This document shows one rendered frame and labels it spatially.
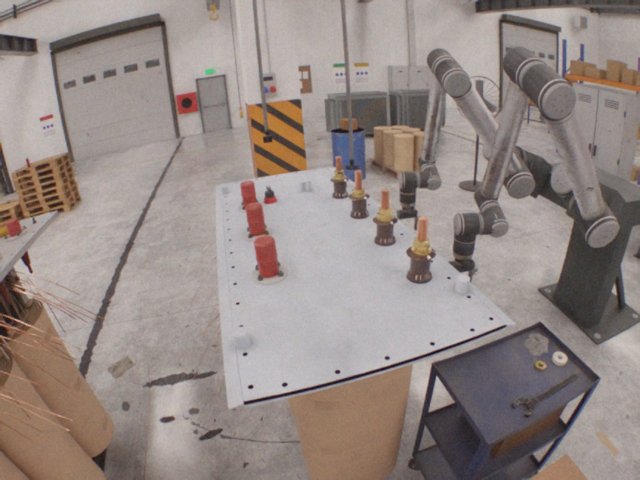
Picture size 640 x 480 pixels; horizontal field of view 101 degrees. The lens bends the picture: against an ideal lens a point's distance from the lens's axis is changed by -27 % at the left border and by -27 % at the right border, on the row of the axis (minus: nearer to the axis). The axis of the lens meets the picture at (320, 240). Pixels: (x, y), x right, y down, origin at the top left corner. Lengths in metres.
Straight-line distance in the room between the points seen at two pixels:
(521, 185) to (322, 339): 1.76
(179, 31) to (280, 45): 8.75
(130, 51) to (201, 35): 2.79
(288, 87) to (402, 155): 2.28
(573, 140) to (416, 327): 0.94
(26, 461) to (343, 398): 1.43
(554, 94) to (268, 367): 1.20
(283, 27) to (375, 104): 4.50
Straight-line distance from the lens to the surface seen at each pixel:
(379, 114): 10.21
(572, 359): 1.78
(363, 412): 1.38
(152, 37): 14.78
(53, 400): 2.12
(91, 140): 15.50
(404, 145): 6.42
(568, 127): 1.45
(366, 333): 0.96
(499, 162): 1.73
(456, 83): 1.89
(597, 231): 1.93
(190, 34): 14.66
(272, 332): 0.99
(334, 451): 1.57
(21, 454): 1.85
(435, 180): 2.31
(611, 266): 3.22
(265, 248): 1.14
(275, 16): 6.41
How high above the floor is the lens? 2.01
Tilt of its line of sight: 27 degrees down
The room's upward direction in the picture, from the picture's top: 4 degrees counter-clockwise
